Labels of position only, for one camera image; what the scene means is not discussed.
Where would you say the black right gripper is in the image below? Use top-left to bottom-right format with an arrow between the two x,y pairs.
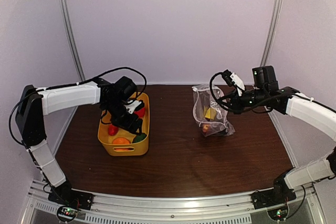
218,88 -> 268,114

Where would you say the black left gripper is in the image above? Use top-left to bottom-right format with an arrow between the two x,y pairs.
103,99 -> 143,135

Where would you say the yellow toy banana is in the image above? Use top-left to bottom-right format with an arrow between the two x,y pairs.
204,108 -> 217,121

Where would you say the clear zip top bag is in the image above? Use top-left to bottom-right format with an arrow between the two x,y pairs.
192,84 -> 235,137

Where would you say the dark red toy fruit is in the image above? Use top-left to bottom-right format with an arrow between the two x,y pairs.
200,123 -> 211,134

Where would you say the purple toy eggplant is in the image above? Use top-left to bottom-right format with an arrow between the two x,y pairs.
209,121 -> 230,136

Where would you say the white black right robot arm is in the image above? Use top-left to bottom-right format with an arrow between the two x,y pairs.
228,87 -> 335,204

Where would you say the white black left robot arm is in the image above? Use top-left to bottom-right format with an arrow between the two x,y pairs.
8,76 -> 144,205

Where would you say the orange toy orange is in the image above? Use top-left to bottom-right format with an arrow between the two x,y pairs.
112,137 -> 131,145

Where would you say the yellow plastic basket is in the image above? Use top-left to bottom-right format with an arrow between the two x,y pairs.
98,93 -> 150,156

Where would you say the left circuit board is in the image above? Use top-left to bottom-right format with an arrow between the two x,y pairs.
56,206 -> 78,222

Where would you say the circuit board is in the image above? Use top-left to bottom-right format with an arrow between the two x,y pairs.
267,207 -> 289,221
56,206 -> 78,222

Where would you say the right circuit board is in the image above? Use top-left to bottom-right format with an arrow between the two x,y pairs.
267,207 -> 289,221

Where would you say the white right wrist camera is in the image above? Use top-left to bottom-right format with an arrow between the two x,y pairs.
221,70 -> 246,97

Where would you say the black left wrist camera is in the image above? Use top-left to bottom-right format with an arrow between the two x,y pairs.
114,76 -> 144,114

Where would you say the black left camera cable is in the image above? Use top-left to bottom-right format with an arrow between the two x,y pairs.
76,67 -> 148,96

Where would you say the black camera cable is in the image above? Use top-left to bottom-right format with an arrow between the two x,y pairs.
76,67 -> 148,96
209,71 -> 237,112

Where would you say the black right camera cable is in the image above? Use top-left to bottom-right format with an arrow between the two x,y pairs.
209,71 -> 237,112

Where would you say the right aluminium corner post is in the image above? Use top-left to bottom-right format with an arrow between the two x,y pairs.
260,0 -> 283,67

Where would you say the aluminium corner post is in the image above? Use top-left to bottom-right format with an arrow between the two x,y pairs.
60,0 -> 85,81
260,0 -> 283,67

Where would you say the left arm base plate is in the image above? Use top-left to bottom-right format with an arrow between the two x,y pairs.
48,187 -> 93,210

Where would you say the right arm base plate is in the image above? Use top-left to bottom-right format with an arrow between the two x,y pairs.
251,189 -> 297,210

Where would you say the aluminium front rail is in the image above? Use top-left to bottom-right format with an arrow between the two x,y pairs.
18,180 -> 326,223

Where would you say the left aluminium corner post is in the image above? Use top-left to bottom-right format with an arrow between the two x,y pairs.
60,0 -> 85,81

